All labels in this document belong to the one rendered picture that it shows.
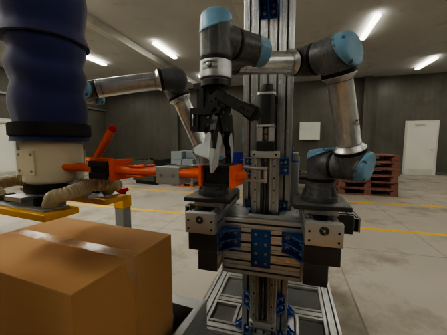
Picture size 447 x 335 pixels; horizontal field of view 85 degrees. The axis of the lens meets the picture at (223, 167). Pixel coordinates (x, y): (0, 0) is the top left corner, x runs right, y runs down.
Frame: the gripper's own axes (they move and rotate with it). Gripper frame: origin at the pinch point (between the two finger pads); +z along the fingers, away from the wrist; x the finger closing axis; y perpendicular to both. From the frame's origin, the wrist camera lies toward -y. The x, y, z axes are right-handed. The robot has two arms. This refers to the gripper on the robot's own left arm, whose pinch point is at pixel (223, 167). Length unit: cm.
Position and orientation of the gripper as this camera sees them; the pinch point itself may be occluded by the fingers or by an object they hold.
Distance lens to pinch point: 58.1
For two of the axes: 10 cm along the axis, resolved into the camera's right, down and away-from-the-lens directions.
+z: -0.1, 10.0, 1.0
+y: -9.2, -0.4, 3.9
